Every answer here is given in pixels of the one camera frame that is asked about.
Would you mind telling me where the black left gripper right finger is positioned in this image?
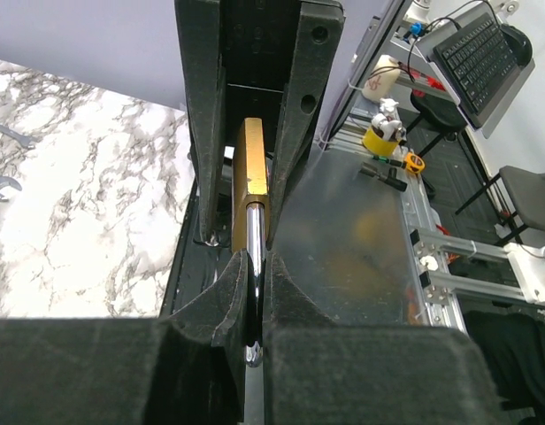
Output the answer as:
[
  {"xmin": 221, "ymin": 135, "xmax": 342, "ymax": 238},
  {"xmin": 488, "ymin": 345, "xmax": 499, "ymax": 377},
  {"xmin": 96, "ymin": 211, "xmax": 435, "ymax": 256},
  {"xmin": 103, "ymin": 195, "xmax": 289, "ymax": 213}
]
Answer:
[{"xmin": 264, "ymin": 255, "xmax": 503, "ymax": 424}]

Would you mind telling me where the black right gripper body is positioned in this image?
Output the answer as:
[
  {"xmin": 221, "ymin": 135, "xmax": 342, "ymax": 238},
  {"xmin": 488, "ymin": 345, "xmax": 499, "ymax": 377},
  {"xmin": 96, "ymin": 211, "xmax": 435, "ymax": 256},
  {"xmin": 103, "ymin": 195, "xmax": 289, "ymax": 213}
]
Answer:
[{"xmin": 220, "ymin": 1, "xmax": 301, "ymax": 146}]

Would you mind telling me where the black computer mouse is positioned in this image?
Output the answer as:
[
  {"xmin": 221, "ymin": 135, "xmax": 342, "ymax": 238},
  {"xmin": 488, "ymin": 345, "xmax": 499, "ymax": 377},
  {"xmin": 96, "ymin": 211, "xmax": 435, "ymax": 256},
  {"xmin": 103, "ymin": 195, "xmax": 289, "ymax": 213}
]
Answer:
[{"xmin": 500, "ymin": 24, "xmax": 533, "ymax": 67}]

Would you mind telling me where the large brass padlock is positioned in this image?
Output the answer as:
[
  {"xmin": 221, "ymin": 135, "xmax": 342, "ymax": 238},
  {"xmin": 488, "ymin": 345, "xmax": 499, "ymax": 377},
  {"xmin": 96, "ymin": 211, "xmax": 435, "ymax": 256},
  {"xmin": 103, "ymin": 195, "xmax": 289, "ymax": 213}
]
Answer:
[{"xmin": 232, "ymin": 118, "xmax": 269, "ymax": 367}]

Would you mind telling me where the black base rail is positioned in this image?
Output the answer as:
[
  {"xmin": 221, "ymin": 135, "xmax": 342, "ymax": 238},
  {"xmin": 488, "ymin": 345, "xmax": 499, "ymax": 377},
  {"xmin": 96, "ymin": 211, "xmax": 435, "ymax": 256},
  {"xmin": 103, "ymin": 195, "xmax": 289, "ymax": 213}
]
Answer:
[{"xmin": 159, "ymin": 184, "xmax": 232, "ymax": 317}]

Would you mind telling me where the yellow tape measure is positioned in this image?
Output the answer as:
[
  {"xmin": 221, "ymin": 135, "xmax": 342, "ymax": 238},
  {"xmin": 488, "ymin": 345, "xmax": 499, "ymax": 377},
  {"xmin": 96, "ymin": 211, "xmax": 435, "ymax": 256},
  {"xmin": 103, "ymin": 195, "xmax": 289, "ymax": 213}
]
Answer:
[{"xmin": 404, "ymin": 152, "xmax": 426, "ymax": 174}]

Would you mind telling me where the black chair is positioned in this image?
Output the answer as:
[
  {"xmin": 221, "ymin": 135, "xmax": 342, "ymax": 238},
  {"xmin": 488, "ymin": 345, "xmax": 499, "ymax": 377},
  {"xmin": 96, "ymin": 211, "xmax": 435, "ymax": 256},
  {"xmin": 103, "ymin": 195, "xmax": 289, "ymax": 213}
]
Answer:
[{"xmin": 455, "ymin": 166, "xmax": 545, "ymax": 246}]

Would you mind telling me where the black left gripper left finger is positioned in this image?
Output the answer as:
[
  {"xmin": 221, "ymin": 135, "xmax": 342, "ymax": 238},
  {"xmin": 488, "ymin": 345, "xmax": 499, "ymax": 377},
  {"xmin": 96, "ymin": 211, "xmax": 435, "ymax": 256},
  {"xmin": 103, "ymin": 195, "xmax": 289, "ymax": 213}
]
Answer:
[{"xmin": 0, "ymin": 251, "xmax": 249, "ymax": 424}]

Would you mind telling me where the white figurine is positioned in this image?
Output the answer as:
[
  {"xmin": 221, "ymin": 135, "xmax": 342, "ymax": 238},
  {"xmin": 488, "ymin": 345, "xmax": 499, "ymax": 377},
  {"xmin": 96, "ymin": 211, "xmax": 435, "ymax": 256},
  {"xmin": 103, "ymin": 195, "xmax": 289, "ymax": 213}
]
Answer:
[{"xmin": 371, "ymin": 98, "xmax": 407, "ymax": 142}]

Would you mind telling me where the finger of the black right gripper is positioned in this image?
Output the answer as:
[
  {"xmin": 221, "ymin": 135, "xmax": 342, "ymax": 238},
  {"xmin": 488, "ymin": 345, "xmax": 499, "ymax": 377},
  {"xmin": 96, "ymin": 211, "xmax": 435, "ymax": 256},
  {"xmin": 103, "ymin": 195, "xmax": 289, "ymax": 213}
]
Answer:
[
  {"xmin": 267, "ymin": 1, "xmax": 344, "ymax": 247},
  {"xmin": 174, "ymin": 1, "xmax": 227, "ymax": 243}
]

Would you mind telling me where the yellow tape roll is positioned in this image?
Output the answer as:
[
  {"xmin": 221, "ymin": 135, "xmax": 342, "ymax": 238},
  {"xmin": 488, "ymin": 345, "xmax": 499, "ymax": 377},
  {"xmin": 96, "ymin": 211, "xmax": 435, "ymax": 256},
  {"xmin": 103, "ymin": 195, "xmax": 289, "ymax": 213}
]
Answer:
[{"xmin": 362, "ymin": 127, "xmax": 399, "ymax": 157}]

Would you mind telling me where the white bottle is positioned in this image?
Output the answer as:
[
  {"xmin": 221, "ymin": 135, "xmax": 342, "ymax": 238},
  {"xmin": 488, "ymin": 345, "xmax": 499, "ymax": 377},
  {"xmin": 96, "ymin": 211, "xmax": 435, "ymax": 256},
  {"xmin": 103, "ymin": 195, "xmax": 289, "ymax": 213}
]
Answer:
[{"xmin": 361, "ymin": 55, "xmax": 401, "ymax": 102}]

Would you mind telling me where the black keyboard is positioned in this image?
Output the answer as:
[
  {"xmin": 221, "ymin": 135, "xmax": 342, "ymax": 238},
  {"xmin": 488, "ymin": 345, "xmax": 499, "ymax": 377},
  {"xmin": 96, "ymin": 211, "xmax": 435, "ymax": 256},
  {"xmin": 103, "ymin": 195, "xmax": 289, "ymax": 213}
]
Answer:
[{"xmin": 433, "ymin": 13, "xmax": 520, "ymax": 127}]

